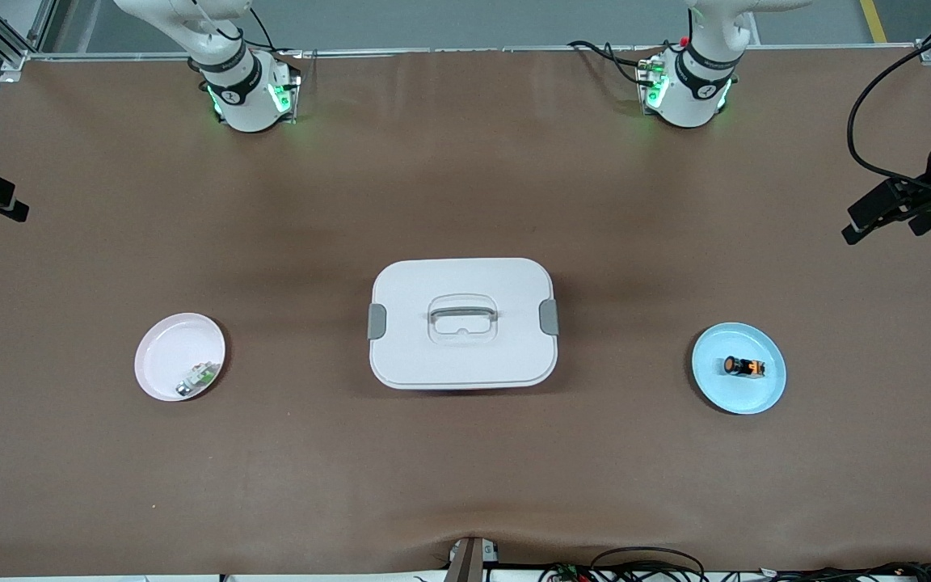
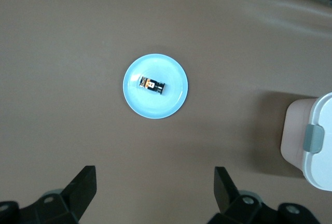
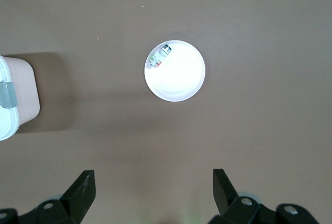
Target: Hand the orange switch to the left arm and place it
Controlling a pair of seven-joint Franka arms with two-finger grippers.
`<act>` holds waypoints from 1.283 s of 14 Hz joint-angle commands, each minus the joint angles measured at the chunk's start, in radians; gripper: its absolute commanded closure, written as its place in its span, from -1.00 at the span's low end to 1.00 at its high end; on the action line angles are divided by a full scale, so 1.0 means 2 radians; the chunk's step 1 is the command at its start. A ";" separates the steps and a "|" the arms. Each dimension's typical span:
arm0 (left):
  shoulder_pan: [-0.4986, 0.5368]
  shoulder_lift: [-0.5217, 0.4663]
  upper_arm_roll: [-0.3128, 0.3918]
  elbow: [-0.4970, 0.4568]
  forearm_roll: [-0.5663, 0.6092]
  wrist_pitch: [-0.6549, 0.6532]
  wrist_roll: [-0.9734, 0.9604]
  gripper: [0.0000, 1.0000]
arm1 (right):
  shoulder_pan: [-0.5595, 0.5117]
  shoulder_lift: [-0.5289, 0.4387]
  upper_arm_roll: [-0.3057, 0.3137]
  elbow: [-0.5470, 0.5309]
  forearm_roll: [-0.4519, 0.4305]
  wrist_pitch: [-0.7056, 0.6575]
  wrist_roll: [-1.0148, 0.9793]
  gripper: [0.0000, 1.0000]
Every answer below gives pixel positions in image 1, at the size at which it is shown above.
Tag orange push-button switch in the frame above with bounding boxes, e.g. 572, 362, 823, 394
722, 354, 767, 379

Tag white lidded storage box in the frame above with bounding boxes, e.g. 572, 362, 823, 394
367, 257, 560, 391

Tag light blue round plate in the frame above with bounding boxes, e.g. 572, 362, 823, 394
691, 322, 787, 415

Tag pink round plate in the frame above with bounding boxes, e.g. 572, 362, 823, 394
134, 312, 226, 403

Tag brown table mat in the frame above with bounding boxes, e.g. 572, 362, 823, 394
0, 47, 931, 576

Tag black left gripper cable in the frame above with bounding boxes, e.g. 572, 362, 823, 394
845, 32, 931, 199

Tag green push-button switch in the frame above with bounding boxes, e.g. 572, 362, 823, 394
175, 362, 220, 399

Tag black right arm base cable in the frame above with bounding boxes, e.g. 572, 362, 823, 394
247, 6, 305, 59

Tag black left arm base cables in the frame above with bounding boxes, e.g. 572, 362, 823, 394
567, 39, 664, 88

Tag black cable bundle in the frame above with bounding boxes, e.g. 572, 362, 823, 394
756, 561, 931, 582

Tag black looped cable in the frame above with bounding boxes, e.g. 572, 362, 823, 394
589, 546, 707, 582

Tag aluminium table edge rail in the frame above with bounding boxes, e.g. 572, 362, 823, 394
25, 44, 919, 61

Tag coloured wire cluster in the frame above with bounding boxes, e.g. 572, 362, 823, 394
538, 563, 596, 582

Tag brown camera mount bracket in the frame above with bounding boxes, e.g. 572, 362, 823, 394
444, 535, 500, 582

